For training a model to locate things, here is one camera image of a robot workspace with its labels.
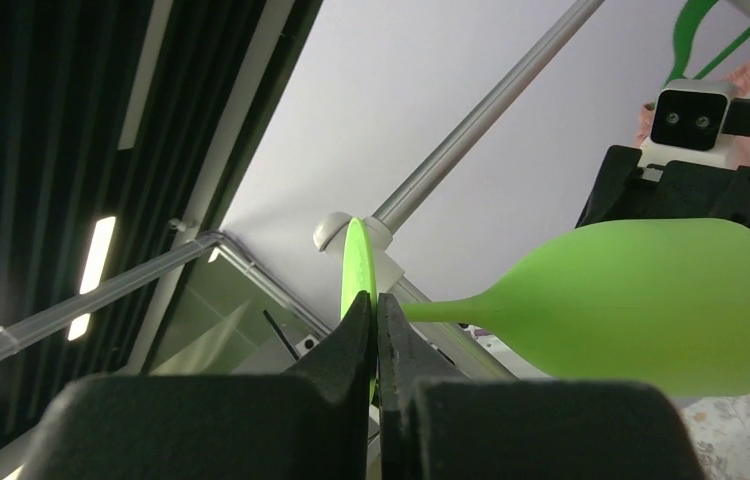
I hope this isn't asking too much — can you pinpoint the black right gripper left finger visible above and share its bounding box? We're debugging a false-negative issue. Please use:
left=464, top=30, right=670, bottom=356
left=21, top=292, right=375, bottom=479

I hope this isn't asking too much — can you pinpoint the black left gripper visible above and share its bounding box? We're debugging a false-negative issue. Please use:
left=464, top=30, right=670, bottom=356
left=575, top=145, right=750, bottom=229

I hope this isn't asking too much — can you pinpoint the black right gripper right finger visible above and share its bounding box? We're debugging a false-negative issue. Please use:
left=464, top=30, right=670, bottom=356
left=377, top=294, right=705, bottom=479

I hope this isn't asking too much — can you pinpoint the green wine glass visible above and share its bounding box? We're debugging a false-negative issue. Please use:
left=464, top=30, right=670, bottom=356
left=339, top=217, right=750, bottom=405

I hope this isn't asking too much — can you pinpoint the white clothes stand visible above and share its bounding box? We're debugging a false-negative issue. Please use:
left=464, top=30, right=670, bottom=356
left=312, top=0, right=608, bottom=382

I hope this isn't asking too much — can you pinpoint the green clothes hanger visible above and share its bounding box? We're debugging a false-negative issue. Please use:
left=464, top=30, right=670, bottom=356
left=662, top=0, right=750, bottom=87

